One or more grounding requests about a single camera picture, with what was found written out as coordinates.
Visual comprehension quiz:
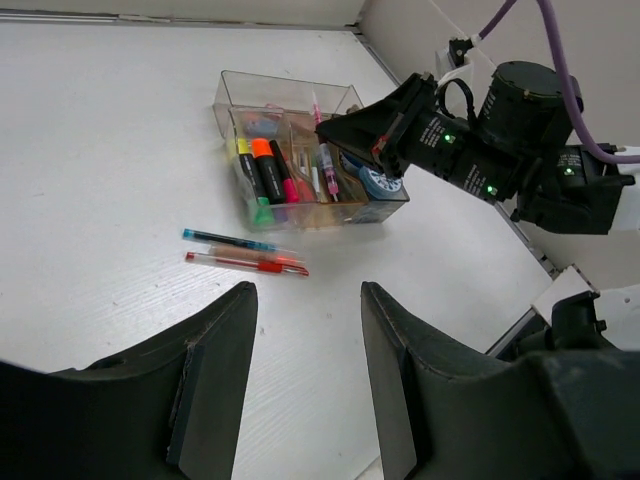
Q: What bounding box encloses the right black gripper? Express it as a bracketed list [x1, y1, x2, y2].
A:
[314, 60, 584, 204]

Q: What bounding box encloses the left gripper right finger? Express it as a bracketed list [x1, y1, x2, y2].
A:
[361, 282, 639, 479]

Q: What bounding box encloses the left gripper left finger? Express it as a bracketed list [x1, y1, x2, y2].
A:
[1, 282, 258, 479]

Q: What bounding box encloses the blue glue jar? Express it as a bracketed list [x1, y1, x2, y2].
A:
[358, 167, 404, 200]
[339, 152, 363, 176]

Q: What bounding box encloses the clear plastic organizer box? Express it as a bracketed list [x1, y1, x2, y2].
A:
[213, 70, 410, 231]

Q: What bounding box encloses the pink highlighter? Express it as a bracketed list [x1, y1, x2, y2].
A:
[269, 140, 300, 204]

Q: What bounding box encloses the orange highlighter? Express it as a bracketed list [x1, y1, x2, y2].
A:
[251, 138, 286, 205]

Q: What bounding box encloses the purple highlighter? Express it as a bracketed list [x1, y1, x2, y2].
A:
[273, 205, 290, 225]

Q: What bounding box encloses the yellow highlighter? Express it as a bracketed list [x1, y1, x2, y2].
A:
[236, 137, 270, 206]

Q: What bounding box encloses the green highlighter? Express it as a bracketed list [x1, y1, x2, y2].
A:
[253, 196, 275, 228]

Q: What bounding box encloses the red gel pen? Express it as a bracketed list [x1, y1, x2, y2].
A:
[185, 252, 309, 277]

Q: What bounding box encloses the dark blue pen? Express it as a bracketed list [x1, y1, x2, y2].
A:
[182, 229, 279, 252]

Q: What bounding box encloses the blue gel pen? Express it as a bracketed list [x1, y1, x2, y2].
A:
[312, 91, 339, 202]

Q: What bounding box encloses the pink gel pen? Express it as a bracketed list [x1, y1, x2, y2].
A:
[296, 148, 311, 196]

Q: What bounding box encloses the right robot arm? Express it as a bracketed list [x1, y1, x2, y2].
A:
[316, 61, 639, 235]

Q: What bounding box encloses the aluminium side rail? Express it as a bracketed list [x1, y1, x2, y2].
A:
[349, 24, 561, 276]

